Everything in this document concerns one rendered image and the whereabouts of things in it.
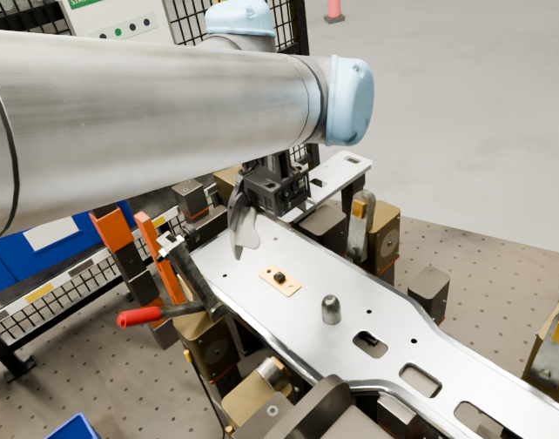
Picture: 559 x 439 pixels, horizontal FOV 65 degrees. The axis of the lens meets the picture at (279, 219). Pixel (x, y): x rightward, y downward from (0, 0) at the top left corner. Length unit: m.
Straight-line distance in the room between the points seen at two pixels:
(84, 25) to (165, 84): 0.86
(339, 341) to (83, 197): 0.56
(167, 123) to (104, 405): 0.97
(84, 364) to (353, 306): 0.73
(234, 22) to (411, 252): 0.91
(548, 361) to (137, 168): 0.61
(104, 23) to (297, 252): 0.64
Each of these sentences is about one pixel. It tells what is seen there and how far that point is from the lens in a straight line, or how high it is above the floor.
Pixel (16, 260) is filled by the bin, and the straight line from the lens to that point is 0.96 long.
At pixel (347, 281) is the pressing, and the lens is 0.78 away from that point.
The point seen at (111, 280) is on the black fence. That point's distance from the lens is 1.30.
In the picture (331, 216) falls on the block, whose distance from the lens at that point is 0.95.
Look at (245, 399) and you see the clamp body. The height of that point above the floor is 1.07.
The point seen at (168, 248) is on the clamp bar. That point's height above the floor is 1.21.
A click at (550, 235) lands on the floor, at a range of 2.51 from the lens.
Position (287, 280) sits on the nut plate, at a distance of 0.79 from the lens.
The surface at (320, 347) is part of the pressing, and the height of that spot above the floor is 1.00.
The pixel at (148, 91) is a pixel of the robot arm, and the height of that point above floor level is 1.51.
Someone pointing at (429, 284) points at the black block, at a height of 0.99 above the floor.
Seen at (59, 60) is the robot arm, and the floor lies 1.53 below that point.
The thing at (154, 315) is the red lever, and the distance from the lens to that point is 0.64.
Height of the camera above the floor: 1.58
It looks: 39 degrees down
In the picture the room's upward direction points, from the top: 10 degrees counter-clockwise
